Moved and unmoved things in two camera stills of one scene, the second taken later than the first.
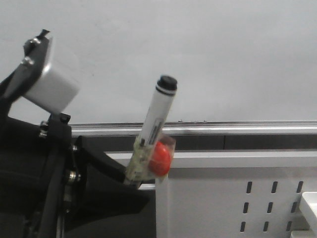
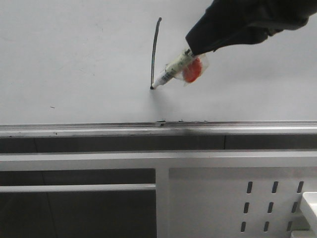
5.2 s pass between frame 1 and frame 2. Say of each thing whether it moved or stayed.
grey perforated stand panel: stayed
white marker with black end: moved
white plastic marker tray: stayed
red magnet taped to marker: moved
